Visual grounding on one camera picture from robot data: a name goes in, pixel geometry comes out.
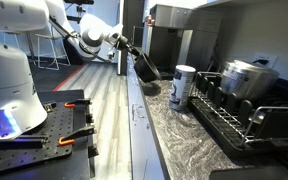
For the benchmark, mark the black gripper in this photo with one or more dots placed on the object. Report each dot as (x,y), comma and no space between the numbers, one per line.
(123,44)

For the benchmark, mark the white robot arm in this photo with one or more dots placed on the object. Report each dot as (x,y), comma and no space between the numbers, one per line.
(20,107)

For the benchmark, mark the black commercial coffee maker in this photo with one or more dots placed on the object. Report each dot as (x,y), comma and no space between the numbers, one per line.
(180,36)

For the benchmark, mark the orange hot water tap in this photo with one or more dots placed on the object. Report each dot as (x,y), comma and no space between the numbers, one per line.
(150,21)

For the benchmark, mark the white cylindrical canister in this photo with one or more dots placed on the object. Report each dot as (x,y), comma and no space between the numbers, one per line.
(180,87)

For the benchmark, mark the white metal stool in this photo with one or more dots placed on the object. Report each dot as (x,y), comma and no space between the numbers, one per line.
(47,50)

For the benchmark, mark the upper orange black clamp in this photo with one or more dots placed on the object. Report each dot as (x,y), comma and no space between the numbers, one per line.
(72,104)

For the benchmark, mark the orange black clamp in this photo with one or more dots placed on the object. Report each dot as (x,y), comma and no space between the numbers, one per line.
(72,104)
(70,139)

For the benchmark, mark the lower orange black clamp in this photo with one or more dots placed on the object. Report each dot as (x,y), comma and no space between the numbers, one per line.
(70,139)

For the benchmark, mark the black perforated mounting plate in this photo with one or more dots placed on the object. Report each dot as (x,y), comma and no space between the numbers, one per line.
(36,154)

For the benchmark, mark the grey lower cabinets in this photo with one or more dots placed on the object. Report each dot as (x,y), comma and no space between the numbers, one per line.
(145,159)

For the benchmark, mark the stainless steel pot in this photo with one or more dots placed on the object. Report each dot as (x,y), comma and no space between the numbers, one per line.
(247,80)

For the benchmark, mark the black dish drying rack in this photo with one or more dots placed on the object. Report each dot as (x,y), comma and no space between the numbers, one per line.
(241,127)

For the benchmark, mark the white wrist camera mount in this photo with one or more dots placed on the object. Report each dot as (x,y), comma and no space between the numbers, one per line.
(113,39)

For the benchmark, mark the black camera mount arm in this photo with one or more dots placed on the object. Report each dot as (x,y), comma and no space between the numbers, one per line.
(79,9)

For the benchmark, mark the white wall outlet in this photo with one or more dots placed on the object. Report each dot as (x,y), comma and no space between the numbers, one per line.
(265,59)

